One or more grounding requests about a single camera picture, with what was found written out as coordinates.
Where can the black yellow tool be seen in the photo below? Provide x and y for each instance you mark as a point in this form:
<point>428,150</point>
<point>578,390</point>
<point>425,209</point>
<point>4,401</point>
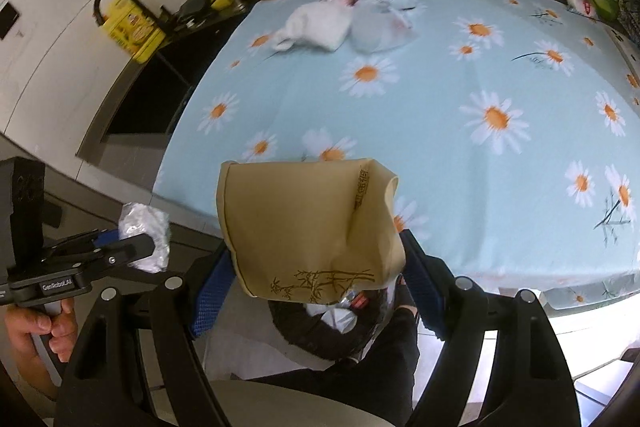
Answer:
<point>200,4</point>

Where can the red bin with black liner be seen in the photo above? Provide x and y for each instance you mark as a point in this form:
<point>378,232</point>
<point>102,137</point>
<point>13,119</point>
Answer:
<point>295,332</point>

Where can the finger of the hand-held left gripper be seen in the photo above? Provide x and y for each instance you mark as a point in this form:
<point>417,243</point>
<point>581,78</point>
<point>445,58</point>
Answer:
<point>107,234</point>
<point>125,254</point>

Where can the black sink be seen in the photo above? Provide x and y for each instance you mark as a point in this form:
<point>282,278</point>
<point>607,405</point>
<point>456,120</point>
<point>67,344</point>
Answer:
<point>150,97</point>

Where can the white cloth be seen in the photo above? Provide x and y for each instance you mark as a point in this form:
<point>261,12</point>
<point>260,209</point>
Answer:
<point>315,27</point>

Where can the blue patterned curtain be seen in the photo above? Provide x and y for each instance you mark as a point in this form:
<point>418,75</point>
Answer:
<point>631,22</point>

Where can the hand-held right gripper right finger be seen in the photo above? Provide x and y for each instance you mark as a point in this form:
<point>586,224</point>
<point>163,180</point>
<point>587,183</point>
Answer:
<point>425,279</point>

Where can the blue daisy print tablecloth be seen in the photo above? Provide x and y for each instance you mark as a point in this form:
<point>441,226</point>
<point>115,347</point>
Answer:
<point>425,132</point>

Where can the small black wall socket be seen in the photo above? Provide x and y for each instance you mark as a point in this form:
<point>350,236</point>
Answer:
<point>7,22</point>

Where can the yellow box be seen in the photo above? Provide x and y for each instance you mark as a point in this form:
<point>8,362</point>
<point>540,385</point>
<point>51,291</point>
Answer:
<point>132,32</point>

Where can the person's left hand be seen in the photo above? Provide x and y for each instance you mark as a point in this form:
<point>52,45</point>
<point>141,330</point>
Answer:
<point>62,332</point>

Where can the small white red packet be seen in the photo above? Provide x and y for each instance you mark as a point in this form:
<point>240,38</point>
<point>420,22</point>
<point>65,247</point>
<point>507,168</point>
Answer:
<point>584,3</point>

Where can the clear plastic bag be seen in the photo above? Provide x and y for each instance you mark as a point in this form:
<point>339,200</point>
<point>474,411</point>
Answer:
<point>380,29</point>

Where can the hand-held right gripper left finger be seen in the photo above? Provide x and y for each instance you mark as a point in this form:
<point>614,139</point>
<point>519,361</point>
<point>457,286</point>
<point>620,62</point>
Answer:
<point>212,302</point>

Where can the person's left forearm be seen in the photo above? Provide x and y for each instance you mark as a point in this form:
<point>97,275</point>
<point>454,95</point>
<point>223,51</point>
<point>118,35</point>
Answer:
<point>30,377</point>

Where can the small white tissue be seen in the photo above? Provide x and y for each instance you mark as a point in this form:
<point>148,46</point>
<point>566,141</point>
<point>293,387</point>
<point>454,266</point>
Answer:
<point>147,227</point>

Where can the brown paper bag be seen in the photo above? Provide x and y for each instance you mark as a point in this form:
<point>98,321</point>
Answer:
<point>300,227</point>

